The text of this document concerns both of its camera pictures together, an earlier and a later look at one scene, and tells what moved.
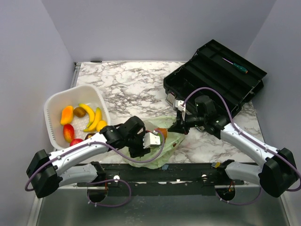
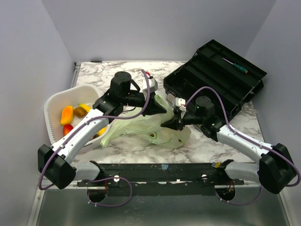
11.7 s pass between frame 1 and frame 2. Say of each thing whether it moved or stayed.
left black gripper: moved
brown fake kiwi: stayed
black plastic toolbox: stayed
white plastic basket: stayed
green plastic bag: moved
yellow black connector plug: stayed
